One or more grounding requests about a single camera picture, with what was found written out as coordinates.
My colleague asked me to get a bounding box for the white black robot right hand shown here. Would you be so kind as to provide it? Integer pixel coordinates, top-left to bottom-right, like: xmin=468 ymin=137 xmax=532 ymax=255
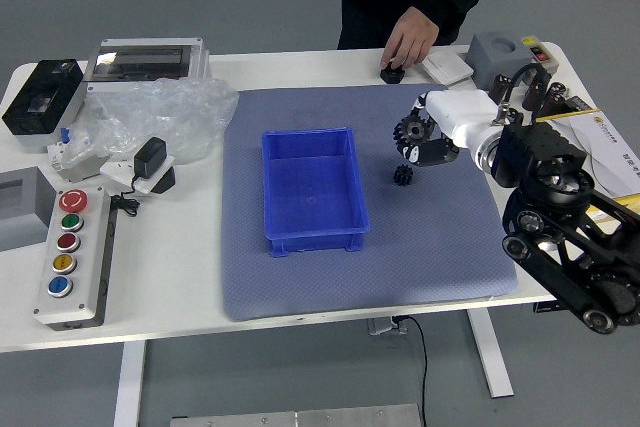
xmin=393 ymin=89 xmax=503 ymax=168

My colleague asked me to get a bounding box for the person's left hand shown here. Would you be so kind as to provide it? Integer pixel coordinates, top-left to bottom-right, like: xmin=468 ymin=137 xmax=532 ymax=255
xmin=380 ymin=6 xmax=440 ymax=70

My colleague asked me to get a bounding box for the small black block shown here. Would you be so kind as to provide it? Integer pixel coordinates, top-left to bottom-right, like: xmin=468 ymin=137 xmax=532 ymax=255
xmin=379 ymin=62 xmax=406 ymax=84

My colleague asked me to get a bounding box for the big black gear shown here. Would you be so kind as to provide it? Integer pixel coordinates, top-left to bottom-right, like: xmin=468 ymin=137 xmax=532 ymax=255
xmin=392 ymin=114 xmax=429 ymax=147

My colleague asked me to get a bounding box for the small black gear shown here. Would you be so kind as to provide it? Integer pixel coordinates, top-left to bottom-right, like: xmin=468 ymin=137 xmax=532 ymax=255
xmin=392 ymin=163 xmax=415 ymax=187

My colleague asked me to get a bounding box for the yellow white cardboard box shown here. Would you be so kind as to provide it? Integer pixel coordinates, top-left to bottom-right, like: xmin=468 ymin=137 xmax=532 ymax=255
xmin=535 ymin=107 xmax=640 ymax=236

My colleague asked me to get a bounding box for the blue plastic box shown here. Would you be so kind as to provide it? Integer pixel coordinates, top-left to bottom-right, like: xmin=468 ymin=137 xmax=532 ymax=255
xmin=261 ymin=127 xmax=372 ymax=259

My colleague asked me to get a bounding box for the grey clear-lid distribution box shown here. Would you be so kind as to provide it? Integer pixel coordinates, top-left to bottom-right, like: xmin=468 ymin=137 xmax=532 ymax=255
xmin=82 ymin=37 xmax=212 ymax=93

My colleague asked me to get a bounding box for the grey under-table control box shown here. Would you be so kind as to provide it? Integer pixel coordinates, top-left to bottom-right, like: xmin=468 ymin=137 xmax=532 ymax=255
xmin=368 ymin=316 xmax=409 ymax=337

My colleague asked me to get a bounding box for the black cylindrical capacitor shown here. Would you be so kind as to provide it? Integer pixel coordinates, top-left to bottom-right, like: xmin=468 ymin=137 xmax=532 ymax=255
xmin=538 ymin=92 xmax=565 ymax=118
xmin=521 ymin=82 xmax=547 ymax=112
xmin=544 ymin=80 xmax=568 ymax=103
xmin=487 ymin=73 xmax=512 ymax=103
xmin=529 ymin=69 xmax=554 ymax=94

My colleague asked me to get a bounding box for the grey block with round hole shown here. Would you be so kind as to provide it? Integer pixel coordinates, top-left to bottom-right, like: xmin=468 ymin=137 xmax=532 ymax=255
xmin=466 ymin=33 xmax=532 ymax=92

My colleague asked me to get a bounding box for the flat black device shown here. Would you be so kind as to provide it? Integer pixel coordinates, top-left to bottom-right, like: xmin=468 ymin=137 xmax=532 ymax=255
xmin=564 ymin=95 xmax=599 ymax=113

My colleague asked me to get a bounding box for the grey-blue table mat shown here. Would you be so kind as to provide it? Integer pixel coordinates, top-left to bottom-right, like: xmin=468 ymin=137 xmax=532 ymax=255
xmin=221 ymin=82 xmax=519 ymax=322

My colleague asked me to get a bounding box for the clear plastic bag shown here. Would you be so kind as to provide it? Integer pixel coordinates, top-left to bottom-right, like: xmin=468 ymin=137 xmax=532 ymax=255
xmin=62 ymin=76 xmax=240 ymax=167

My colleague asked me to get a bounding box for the black table control panel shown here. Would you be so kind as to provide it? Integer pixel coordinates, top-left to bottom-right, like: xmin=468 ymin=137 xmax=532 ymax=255
xmin=532 ymin=299 xmax=569 ymax=314

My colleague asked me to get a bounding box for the white table leg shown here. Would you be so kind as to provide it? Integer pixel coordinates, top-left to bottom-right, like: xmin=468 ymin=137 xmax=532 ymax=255
xmin=113 ymin=341 xmax=147 ymax=427
xmin=467 ymin=307 xmax=515 ymax=399

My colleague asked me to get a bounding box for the black power adapter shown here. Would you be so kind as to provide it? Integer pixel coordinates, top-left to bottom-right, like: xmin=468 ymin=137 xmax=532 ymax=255
xmin=132 ymin=136 xmax=169 ymax=181

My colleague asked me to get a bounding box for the white socket block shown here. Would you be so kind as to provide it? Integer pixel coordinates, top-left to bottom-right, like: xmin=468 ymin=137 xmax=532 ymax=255
xmin=99 ymin=154 xmax=177 ymax=195

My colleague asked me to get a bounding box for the white circuit breaker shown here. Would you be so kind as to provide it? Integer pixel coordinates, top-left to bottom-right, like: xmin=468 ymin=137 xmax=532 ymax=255
xmin=47 ymin=126 xmax=109 ymax=183

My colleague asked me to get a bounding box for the silver metal plate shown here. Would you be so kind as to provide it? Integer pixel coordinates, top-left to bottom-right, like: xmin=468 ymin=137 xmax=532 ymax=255
xmin=169 ymin=403 xmax=424 ymax=427

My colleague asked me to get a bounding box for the grey five-button control station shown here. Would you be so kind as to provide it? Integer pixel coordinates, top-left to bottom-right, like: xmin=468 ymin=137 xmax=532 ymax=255
xmin=32 ymin=186 xmax=119 ymax=332

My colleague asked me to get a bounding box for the white wall switch plate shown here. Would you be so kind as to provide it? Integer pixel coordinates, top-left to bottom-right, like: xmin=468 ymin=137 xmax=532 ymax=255
xmin=421 ymin=51 xmax=475 ymax=86

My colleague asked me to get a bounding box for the grey two-button switch box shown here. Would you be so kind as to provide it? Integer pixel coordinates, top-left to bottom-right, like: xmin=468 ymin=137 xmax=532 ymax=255
xmin=519 ymin=35 xmax=559 ymax=86

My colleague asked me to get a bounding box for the black cable under table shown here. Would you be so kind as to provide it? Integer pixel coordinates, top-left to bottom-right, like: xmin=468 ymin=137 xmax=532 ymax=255
xmin=392 ymin=315 xmax=430 ymax=427

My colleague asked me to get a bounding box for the black-lid grey enclosure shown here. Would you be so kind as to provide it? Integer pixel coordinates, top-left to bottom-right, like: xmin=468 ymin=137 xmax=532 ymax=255
xmin=1 ymin=58 xmax=89 ymax=153

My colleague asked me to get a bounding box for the black adapter cord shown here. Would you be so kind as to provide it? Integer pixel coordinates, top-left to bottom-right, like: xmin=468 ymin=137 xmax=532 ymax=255
xmin=108 ymin=174 xmax=144 ymax=218

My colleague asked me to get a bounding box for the grey window enclosure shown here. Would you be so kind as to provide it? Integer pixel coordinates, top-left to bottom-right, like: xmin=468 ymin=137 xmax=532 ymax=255
xmin=0 ymin=165 xmax=57 ymax=253

